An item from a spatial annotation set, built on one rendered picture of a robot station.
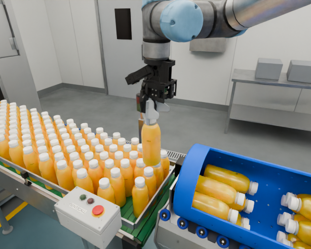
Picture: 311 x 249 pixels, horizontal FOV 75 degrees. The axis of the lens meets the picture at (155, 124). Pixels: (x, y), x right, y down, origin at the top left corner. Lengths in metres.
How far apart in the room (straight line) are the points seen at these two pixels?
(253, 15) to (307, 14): 3.55
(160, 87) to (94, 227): 0.46
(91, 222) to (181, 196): 0.29
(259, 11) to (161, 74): 0.27
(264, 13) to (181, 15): 0.14
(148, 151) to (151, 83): 0.25
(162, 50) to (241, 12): 0.20
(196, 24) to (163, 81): 0.19
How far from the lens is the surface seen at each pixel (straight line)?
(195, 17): 0.45
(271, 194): 0.95
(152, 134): 0.67
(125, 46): 4.51
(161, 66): 0.57
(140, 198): 0.85
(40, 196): 1.20
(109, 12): 4.65
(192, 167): 0.70
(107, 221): 0.70
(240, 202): 0.76
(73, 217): 0.75
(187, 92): 4.23
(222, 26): 0.51
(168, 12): 0.44
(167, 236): 0.93
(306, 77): 3.35
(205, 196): 0.72
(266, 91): 4.12
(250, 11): 0.45
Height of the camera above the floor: 1.65
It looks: 28 degrees down
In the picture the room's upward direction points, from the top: straight up
